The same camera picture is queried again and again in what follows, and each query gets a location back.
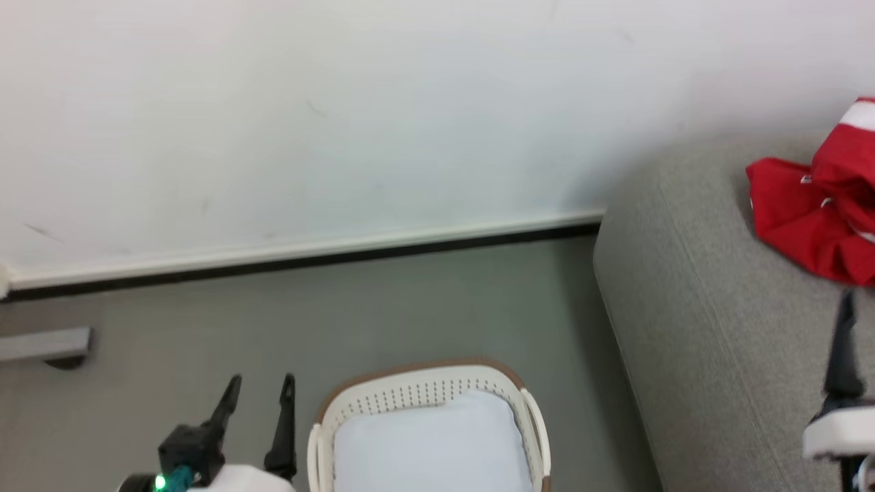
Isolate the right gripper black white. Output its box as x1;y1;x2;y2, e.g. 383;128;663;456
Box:
802;289;875;492

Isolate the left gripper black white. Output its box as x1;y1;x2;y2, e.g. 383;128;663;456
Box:
120;372;299;492

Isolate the red and white garment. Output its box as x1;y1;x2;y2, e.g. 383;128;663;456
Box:
745;97;875;286

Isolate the grey fabric sofa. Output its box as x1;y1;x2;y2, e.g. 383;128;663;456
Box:
592;133;875;492

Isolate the white plastic laundry basket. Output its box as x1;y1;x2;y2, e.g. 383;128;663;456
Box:
308;358;552;492

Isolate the white and black baseboard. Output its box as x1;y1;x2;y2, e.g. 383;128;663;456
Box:
0;210;606;303

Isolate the pale blue cloth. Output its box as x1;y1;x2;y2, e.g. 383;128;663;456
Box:
333;389;534;492

